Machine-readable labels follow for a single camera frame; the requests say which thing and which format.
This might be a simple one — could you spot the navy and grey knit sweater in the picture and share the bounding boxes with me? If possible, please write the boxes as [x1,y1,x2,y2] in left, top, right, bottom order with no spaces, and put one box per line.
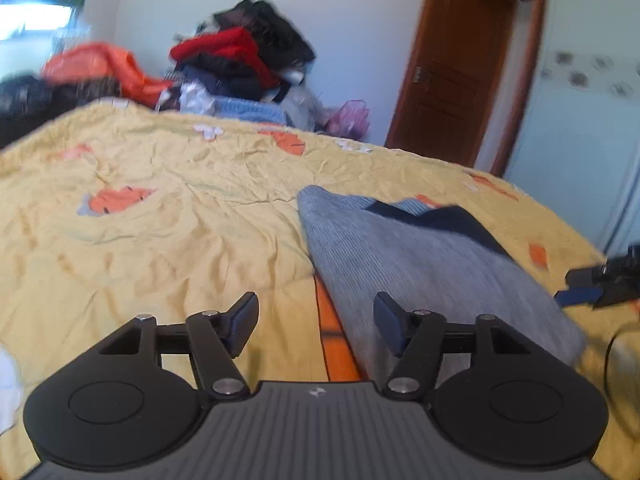
[297,186,586,385]

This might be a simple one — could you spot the dark navy clothes in pile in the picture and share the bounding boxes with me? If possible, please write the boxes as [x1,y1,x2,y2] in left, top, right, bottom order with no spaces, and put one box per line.
[176,54,266,101]

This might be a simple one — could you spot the black clothes on pile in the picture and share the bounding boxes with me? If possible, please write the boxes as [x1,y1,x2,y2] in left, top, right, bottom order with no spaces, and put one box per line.
[213,0,316,70]

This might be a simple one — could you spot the black clothes at bed head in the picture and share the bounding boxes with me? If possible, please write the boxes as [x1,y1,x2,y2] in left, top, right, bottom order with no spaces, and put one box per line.
[0,75,53,148]

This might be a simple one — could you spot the wooden wardrobe with sliding door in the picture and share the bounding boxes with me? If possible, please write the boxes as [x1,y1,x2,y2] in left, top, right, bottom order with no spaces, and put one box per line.
[504,0,639,255]

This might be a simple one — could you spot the yellow carrot print bedspread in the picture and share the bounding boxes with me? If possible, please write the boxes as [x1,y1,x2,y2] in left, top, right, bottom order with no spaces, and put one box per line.
[0,97,640,480]

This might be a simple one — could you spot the pink mesh bag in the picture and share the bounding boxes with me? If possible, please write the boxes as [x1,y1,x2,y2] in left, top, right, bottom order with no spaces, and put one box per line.
[326,100,370,141]

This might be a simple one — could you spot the light blue knit sweater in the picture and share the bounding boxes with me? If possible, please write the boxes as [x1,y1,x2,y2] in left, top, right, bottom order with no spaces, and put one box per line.
[214,96,288,126]

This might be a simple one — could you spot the brown wooden door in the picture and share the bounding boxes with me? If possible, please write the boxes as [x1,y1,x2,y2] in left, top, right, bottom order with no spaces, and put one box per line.
[385,0,516,167]

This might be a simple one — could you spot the white plastic bag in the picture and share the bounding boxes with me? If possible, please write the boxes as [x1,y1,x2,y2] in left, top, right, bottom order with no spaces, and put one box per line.
[155,82,215,115]

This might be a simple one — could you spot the grey bundle under pile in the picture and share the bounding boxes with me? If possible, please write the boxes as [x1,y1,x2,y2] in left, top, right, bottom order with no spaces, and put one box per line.
[279,86,334,133]

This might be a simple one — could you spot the red knit garment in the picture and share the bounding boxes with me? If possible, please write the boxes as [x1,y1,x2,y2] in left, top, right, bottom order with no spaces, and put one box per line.
[169,27,280,89]

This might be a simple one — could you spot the orange plastic bag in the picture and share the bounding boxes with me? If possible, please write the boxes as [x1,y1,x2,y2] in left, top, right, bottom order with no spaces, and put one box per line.
[40,42,172,107]

